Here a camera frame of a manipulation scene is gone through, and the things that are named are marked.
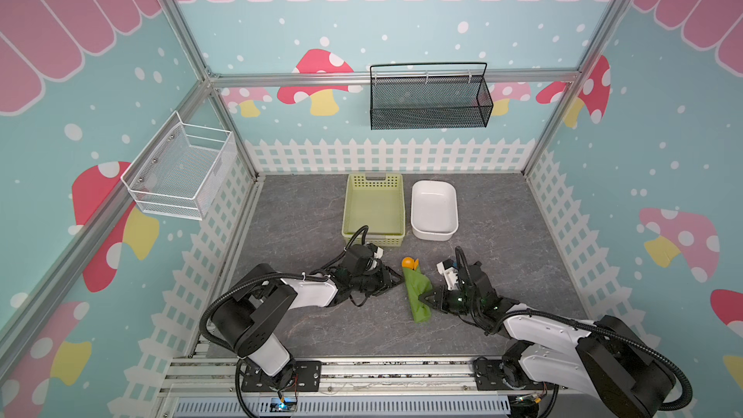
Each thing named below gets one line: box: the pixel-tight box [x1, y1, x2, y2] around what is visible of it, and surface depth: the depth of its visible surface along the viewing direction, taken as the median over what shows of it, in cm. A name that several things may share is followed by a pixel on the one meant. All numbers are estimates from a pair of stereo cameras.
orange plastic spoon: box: [401, 256, 419, 270], surface depth 93 cm
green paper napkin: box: [402, 267, 434, 325], surface depth 86 cm
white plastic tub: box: [410, 179, 459, 241], surface depth 111 cm
